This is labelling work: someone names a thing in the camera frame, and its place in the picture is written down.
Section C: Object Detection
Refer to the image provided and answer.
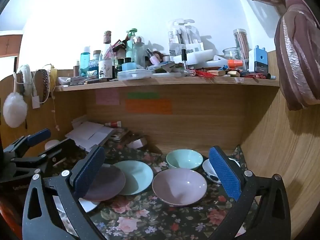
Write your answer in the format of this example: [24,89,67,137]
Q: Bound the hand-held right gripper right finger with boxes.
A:
[208,145,292,240]

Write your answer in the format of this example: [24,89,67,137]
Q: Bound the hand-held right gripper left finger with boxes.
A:
[22,145,108,240]

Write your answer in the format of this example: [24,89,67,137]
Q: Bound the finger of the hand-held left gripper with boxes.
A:
[10,139,77,178]
[4,129,52,160]

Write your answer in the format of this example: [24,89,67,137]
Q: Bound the white plate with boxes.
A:
[78,197,101,213]

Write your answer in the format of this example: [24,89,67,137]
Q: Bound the mauve shallow bowl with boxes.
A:
[152,168,208,207]

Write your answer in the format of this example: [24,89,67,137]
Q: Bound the mint green plate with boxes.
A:
[114,160,154,196]

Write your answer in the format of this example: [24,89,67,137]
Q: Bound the white round lid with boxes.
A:
[45,140,60,151]

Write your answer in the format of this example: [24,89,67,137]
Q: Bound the white bowl with black spots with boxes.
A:
[202,158,241,183]

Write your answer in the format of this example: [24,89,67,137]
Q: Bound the pile of white papers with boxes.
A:
[65,116,115,153]

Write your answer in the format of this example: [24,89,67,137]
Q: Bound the orange cloth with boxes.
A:
[0,199,23,240]

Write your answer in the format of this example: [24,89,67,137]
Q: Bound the white fluffy puff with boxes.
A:
[3,92,27,128]

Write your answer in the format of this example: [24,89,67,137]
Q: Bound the mint green bowl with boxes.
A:
[166,149,204,171]

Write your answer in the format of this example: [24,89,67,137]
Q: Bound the white folded card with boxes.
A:
[127,139,147,150]

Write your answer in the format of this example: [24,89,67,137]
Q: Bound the dark studded headband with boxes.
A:
[34,69,50,103]

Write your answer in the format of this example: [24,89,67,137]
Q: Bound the white fluffy headband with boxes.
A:
[14,65,33,96]

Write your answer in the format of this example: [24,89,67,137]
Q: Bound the yellow cloth item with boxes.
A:
[42,65,58,91]

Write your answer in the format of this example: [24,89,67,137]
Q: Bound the pink sticky note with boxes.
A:
[96,90,120,105]

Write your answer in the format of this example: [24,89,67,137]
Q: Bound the dark floral tablecloth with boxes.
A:
[49,140,258,240]

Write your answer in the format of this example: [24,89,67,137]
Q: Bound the teal liquid bottle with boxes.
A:
[80,46,91,77]

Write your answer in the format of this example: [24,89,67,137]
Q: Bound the orange sticky note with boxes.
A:
[125,99,172,115]

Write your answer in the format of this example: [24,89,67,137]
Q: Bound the blue glass corked bottle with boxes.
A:
[89,51,102,79]

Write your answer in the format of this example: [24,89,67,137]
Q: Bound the green sticky note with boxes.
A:
[127,92,160,99]

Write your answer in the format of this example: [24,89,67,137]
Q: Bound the tall clear labelled bottle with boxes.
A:
[99,31,115,79]

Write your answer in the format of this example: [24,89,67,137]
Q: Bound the brown wooden cabinet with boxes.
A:
[0,31,23,57]

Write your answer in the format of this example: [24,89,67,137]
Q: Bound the red tassel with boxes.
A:
[195,69,221,80]

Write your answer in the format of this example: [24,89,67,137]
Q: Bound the clear plastic lidded box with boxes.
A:
[117,69,155,80]

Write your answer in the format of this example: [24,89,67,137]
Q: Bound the orange capped white bottle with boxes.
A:
[212,59,244,70]

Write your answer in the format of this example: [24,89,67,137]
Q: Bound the blue and white box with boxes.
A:
[248,45,268,74]

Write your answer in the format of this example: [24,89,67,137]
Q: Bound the empty glass jar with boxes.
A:
[223,47,244,62]

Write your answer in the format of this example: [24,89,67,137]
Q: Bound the long white box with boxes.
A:
[172,50,216,65]

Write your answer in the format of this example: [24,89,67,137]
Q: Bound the green pump bottle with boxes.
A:
[126,28,138,63]

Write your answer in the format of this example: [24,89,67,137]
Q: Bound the clear bottle silver cap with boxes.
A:
[132,36,146,68]

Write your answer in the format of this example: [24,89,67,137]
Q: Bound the tall jar of pencils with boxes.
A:
[233,29,250,61]

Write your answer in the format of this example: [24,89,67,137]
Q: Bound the pink spray bottle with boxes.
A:
[146,48,163,67]

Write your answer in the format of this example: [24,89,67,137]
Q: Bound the brown striped curtain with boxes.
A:
[222,0,320,111]

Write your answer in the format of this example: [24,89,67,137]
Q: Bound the white hanging cable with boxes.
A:
[51,92,61,131]

